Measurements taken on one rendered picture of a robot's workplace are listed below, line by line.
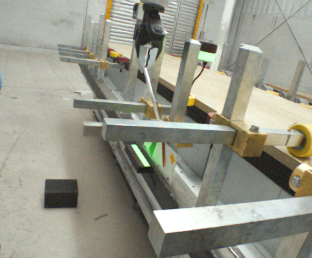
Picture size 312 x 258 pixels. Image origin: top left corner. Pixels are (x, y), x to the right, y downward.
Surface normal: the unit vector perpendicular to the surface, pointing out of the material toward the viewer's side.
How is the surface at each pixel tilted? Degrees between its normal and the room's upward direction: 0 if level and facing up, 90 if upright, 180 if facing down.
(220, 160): 90
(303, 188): 90
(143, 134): 90
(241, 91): 90
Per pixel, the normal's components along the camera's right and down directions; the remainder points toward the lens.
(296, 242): -0.92, -0.04
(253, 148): 0.35, 0.38
